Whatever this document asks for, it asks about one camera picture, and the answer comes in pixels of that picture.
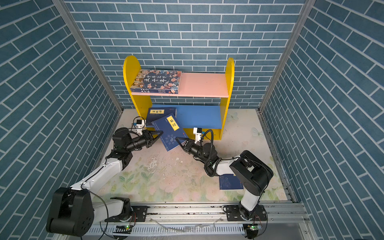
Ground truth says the aluminium corner post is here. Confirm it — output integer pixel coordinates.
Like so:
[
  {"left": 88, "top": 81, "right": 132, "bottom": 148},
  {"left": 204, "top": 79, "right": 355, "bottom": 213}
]
[
  {"left": 259, "top": 0, "right": 316, "bottom": 113},
  {"left": 52, "top": 0, "right": 124, "bottom": 114}
]

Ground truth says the blue book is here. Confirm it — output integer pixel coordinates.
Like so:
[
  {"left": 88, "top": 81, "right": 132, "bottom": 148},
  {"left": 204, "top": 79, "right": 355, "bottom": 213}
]
[
  {"left": 152, "top": 113, "right": 188, "bottom": 152},
  {"left": 219, "top": 174, "right": 244, "bottom": 191},
  {"left": 146, "top": 107, "right": 177, "bottom": 128}
]

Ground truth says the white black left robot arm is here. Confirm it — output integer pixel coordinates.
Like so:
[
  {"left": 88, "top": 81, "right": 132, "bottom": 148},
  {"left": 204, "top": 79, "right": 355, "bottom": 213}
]
[{"left": 46, "top": 128, "right": 163, "bottom": 237}]

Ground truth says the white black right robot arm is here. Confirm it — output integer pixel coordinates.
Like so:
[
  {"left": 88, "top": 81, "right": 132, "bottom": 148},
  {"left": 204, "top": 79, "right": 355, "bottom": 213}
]
[{"left": 176, "top": 137, "right": 274, "bottom": 220}]

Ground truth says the aluminium right corner post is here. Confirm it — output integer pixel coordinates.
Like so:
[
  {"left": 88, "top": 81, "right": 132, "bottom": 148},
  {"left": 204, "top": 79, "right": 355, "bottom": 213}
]
[{"left": 259, "top": 0, "right": 316, "bottom": 113}]

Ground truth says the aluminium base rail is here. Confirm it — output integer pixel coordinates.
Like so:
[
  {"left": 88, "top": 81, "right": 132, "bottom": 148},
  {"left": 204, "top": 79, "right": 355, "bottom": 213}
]
[{"left": 54, "top": 202, "right": 317, "bottom": 240}]

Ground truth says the aluminium left corner post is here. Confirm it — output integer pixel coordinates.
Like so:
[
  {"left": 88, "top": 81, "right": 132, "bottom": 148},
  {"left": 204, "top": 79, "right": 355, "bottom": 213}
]
[{"left": 52, "top": 0, "right": 124, "bottom": 114}]

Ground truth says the yellow pink blue bookshelf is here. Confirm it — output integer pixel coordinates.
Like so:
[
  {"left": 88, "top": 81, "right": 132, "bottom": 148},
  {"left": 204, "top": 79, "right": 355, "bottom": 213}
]
[{"left": 123, "top": 56, "right": 235, "bottom": 140}]

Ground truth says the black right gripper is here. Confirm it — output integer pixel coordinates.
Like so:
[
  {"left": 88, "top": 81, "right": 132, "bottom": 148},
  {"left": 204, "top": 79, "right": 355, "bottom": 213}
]
[{"left": 178, "top": 137, "right": 211, "bottom": 165}]

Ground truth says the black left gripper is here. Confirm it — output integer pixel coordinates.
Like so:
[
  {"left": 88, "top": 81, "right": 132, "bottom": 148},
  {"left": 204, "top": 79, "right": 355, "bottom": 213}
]
[{"left": 125, "top": 131, "right": 163, "bottom": 154}]

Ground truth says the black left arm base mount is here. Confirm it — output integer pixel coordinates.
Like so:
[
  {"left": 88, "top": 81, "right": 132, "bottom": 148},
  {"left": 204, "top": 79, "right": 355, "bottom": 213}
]
[{"left": 104, "top": 206, "right": 149, "bottom": 224}]

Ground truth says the colourful cartoon cover book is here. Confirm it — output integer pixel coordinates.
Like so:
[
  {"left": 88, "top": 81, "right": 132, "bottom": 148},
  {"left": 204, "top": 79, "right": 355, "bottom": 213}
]
[{"left": 130, "top": 70, "right": 182, "bottom": 94}]

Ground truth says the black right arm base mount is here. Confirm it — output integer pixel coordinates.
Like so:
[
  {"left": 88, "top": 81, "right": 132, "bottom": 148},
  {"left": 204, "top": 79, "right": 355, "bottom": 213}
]
[{"left": 223, "top": 205, "right": 268, "bottom": 222}]

